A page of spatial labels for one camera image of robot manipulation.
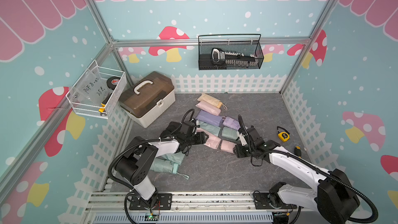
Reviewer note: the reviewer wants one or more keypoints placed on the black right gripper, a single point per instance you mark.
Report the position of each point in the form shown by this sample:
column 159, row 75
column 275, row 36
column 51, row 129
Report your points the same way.
column 238, row 151

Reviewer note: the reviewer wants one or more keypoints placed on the pink sleeved umbrella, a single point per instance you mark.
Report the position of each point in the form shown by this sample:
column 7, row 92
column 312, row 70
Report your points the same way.
column 208, row 108
column 227, row 146

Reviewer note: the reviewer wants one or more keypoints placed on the mint green sleeve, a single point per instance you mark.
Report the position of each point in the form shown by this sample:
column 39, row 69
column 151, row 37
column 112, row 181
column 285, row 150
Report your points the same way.
column 174, row 157
column 214, row 130

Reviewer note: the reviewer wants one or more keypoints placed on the pink sleeved umbrella front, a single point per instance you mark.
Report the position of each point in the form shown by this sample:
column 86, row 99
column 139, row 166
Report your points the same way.
column 227, row 146

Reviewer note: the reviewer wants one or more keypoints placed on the black tape roll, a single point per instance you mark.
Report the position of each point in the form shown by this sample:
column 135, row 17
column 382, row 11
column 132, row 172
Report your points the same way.
column 113, row 82

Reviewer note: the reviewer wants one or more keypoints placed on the yellow handled screwdriver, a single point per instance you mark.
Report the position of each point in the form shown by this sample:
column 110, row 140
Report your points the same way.
column 297, row 151

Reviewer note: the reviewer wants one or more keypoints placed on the black wire wall basket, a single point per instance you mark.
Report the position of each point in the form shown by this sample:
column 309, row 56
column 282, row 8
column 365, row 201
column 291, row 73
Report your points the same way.
column 229, row 51

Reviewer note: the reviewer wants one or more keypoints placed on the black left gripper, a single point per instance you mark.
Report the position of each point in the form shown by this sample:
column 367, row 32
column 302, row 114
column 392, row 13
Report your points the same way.
column 201, row 138

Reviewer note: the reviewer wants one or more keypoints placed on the socket set in basket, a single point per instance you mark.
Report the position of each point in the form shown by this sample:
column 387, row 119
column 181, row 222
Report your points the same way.
column 220, row 58

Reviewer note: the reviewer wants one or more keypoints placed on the beige sleeved umbrella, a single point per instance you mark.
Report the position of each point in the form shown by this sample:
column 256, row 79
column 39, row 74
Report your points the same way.
column 212, row 101

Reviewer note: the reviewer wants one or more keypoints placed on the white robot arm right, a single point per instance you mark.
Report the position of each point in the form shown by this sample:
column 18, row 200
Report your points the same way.
column 329, row 193

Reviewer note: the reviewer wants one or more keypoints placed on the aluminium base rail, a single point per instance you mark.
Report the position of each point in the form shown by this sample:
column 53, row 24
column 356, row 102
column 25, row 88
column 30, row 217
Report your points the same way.
column 230, row 207

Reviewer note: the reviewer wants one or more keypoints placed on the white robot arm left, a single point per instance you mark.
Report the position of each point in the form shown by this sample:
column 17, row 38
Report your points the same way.
column 131, row 167

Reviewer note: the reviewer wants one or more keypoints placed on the lilac sleeved umbrella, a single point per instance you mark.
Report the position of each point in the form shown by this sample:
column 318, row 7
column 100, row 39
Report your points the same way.
column 231, row 123

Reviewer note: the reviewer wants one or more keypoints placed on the pink sleeve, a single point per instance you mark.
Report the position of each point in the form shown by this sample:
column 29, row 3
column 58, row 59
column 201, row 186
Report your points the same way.
column 212, row 141

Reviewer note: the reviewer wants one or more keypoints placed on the brown lidded white toolbox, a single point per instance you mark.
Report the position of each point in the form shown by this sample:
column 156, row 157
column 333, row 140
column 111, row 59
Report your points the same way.
column 148, row 99

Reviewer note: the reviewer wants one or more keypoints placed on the lilac sleeve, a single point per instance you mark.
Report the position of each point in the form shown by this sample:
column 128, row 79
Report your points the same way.
column 210, row 118

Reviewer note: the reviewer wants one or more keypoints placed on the clear acrylic wall bin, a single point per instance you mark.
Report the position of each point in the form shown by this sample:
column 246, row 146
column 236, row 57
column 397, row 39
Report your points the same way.
column 88, row 92

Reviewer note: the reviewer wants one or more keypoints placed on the mint green sleeved umbrella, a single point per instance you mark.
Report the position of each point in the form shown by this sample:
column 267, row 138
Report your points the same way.
column 229, row 133

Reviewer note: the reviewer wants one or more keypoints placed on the yellow black tool in bin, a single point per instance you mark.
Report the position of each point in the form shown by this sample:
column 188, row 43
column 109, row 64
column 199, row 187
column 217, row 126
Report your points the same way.
column 103, row 104

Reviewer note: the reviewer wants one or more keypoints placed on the yellow tape measure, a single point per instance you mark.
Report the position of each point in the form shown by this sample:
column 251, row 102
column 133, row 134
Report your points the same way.
column 283, row 134

